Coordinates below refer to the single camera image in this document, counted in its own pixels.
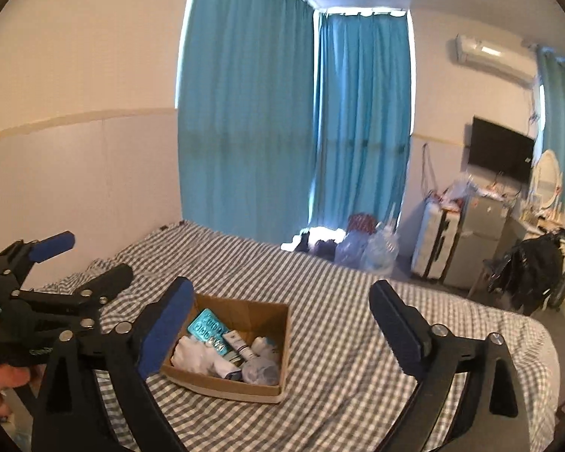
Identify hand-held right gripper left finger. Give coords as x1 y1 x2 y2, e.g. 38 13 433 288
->
31 277 196 452

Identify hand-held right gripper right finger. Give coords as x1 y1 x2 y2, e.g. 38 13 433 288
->
368 279 533 452

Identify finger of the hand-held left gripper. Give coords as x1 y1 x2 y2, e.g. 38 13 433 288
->
9 264 134 316
0 231 76 293

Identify long white sock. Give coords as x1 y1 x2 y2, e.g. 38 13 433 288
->
170 334 237 379

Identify teal blister pack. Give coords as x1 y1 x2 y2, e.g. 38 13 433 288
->
187 309 228 354

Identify white tube with dark cap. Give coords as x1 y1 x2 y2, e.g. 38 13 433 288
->
223 330 256 361

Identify white cloth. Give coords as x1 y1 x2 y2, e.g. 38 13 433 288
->
252 336 276 359

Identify cardboard box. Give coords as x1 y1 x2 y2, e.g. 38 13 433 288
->
160 293 290 404

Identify blue tissue packet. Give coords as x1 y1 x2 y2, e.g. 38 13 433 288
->
241 357 281 386

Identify person's left hand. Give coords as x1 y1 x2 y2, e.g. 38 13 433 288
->
0 364 35 421

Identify grey checked bed sheet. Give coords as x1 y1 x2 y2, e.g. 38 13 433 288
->
33 220 560 452

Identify clear water jug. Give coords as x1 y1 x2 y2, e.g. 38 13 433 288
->
334 232 372 267
362 223 401 275

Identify white suitcase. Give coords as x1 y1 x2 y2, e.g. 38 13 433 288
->
411 198 462 284

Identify red patterned bag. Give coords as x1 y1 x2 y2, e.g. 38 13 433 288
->
347 213 378 237

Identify small grey fridge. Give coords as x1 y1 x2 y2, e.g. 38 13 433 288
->
445 193 512 289

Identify black shoes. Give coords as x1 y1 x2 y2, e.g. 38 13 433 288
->
289 230 338 261

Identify black backpack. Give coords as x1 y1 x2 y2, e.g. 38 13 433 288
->
489 233 565 317

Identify clear plastic bag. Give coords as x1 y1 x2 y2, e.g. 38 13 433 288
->
445 173 477 199

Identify white oval mirror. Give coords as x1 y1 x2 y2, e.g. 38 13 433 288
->
530 149 564 214

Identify narrow teal curtain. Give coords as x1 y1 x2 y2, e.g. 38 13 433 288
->
310 9 414 242

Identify wide teal curtain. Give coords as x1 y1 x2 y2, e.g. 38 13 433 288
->
176 0 319 246

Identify teal curtain beside wardrobe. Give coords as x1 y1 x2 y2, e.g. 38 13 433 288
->
536 46 565 201

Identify white air conditioner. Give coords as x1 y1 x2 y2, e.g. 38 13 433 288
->
454 34 538 88

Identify black wall television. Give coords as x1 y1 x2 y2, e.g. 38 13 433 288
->
467 115 536 184

